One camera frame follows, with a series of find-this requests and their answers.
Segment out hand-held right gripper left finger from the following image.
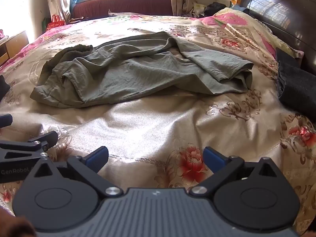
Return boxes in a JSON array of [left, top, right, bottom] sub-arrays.
[[25, 146, 124, 198]]

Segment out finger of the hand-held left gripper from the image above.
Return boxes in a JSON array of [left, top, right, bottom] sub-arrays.
[[0, 131, 59, 165], [0, 114, 13, 128]]

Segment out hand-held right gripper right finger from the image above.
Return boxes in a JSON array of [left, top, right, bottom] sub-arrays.
[[189, 146, 284, 199]]

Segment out olive green pants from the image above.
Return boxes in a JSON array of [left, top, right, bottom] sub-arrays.
[[30, 31, 255, 108]]

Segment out brown fuzzy cloth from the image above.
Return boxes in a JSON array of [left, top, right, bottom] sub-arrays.
[[0, 207, 36, 237]]

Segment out floral satin bedspread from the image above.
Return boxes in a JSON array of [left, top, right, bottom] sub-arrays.
[[0, 14, 316, 228]]

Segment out wooden nightstand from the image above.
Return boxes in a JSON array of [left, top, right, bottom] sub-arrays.
[[0, 31, 30, 66]]

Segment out red bag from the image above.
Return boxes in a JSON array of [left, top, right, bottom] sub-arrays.
[[46, 14, 66, 30]]

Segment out dark grey folded garment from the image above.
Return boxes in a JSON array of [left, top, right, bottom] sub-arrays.
[[275, 47, 316, 116]]

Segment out pink floral pillow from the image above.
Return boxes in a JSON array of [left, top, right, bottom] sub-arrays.
[[213, 7, 305, 59]]

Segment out dark clothes pile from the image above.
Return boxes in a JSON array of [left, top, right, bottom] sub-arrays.
[[204, 2, 233, 18]]

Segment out dark wooden headboard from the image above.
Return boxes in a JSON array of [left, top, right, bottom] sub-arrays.
[[241, 0, 316, 76]]

